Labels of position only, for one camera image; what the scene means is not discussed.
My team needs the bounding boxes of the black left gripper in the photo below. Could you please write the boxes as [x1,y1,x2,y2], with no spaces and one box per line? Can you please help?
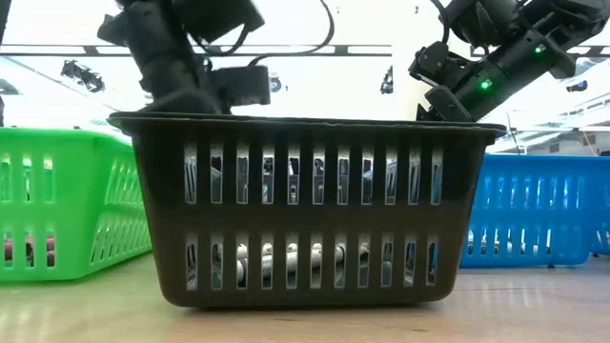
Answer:
[137,0,272,115]

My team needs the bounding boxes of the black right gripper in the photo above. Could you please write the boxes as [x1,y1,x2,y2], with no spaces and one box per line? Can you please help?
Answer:
[416,85,474,123]

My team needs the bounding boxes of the blue plastic basket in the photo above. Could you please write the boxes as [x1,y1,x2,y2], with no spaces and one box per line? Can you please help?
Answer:
[590,154,610,257]
[457,152,595,269]

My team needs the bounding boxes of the black plastic basket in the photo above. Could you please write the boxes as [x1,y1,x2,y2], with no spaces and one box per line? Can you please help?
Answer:
[107,111,507,310]

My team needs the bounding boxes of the green plastic basket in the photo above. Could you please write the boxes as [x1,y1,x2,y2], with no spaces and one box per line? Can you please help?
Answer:
[0,126,153,283]

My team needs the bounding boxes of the white crayon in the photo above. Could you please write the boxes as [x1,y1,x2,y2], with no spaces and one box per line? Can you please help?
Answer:
[235,242,373,288]

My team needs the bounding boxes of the black hanging fixture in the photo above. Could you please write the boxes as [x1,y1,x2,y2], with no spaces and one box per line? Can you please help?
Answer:
[379,65,395,95]

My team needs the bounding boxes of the black ceiling beam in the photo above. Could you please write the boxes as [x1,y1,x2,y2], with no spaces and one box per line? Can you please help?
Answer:
[0,43,610,59]

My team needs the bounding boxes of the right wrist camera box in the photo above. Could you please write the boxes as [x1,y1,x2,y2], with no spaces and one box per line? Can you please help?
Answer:
[408,40,473,90]

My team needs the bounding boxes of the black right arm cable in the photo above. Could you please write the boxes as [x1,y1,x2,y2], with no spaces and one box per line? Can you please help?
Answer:
[430,0,452,47]

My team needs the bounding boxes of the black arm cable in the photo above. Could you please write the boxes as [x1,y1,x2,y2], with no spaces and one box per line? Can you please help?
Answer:
[193,0,336,67]
[430,0,452,47]

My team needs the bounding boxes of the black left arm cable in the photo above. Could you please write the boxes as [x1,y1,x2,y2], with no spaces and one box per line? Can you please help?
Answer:
[193,0,336,67]

